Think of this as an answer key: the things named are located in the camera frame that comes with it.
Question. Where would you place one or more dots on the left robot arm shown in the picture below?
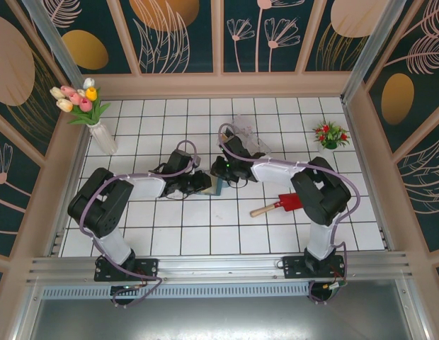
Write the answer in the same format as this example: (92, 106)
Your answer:
(99, 205)

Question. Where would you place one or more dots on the aluminium mounting rail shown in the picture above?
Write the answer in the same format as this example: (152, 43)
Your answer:
(219, 265)

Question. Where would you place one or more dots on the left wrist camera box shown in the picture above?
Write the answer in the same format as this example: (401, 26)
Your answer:
(196, 163)

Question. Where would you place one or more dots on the clear plastic box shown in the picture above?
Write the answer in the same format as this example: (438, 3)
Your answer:
(251, 136)

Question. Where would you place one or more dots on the tan card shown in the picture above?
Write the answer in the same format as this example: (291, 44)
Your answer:
(226, 134)

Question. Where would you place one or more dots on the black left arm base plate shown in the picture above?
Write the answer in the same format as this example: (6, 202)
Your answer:
(148, 267)

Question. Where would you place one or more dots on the white ribbed vase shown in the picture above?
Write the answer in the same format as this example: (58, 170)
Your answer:
(103, 140)

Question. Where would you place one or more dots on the small connector board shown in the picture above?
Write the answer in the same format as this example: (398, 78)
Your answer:
(334, 286)
(127, 287)

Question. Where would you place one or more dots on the aluminium frame post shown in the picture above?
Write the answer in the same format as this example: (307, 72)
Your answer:
(52, 33)
(375, 42)

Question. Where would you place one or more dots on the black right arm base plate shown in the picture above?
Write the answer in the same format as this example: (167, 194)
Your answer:
(294, 265)

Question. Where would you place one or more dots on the artificial tulip bouquet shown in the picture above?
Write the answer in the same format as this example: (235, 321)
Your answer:
(79, 99)

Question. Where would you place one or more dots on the red-flowered plant in white pot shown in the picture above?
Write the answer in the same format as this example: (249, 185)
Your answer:
(329, 136)

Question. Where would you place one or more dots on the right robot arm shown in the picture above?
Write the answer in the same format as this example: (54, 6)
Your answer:
(322, 198)

